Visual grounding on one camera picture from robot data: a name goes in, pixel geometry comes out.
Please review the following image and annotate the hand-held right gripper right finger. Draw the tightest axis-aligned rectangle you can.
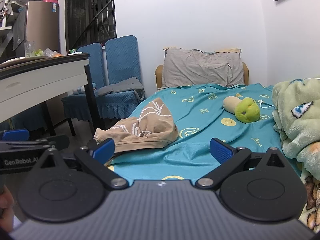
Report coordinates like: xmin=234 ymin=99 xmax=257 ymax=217
xmin=195 ymin=137 xmax=288 ymax=189

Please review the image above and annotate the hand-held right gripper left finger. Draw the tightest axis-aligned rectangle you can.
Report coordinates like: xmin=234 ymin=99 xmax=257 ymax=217
xmin=37 ymin=138 xmax=130 ymax=189

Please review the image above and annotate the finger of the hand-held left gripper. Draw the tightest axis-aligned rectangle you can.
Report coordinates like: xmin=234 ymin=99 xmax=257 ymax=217
xmin=0 ymin=129 xmax=50 ymax=147

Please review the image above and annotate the tan printed shirt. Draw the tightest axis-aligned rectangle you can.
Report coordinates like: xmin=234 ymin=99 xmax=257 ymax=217
xmin=94 ymin=97 xmax=179 ymax=153

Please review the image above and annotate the person's left hand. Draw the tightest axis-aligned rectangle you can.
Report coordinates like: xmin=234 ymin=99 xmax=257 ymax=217
xmin=0 ymin=185 xmax=15 ymax=232

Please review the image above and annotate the teal patterned bed sheet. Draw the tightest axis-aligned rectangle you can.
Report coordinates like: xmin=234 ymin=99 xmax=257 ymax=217
xmin=105 ymin=82 xmax=304 ymax=182

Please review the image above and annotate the green and beige plush toy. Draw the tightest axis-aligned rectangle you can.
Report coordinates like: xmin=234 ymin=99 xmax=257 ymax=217
xmin=223 ymin=95 xmax=260 ymax=124

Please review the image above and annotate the white and black table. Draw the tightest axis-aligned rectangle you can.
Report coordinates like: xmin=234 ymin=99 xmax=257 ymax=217
xmin=0 ymin=52 xmax=105 ymax=137

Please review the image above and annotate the light blue plush toy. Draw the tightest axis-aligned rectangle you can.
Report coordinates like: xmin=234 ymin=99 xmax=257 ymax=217
xmin=72 ymin=82 xmax=97 ymax=95

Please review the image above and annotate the white plate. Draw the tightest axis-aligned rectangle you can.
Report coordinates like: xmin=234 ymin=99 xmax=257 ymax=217
xmin=0 ymin=56 xmax=26 ymax=64

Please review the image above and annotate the green fleece blanket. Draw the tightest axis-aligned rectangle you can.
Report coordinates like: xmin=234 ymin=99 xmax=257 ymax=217
xmin=271 ymin=76 xmax=320 ymax=235

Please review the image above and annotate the clear drinking glass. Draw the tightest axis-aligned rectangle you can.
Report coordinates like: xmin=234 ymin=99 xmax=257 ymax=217
xmin=24 ymin=40 xmax=35 ymax=57

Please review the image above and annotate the grey pillow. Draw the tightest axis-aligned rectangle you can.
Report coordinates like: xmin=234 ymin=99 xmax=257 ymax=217
xmin=162 ymin=48 xmax=245 ymax=88

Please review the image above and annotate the blue covered chair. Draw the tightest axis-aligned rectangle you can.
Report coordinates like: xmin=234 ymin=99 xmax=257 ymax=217
xmin=61 ymin=43 xmax=106 ymax=137
xmin=96 ymin=35 xmax=147 ymax=120

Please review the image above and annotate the clear plastic bag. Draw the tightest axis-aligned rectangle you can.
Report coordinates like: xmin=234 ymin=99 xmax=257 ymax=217
xmin=42 ymin=47 xmax=62 ymax=57

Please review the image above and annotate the bronze refrigerator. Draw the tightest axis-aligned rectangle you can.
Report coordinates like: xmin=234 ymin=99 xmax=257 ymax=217
xmin=25 ymin=0 xmax=60 ymax=55

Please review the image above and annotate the dark barred window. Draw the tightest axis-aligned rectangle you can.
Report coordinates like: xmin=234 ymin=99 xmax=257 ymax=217
xmin=64 ymin=0 xmax=117 ymax=54

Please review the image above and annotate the white cable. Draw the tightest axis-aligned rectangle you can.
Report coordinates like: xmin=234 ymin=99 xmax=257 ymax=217
xmin=259 ymin=99 xmax=276 ymax=109

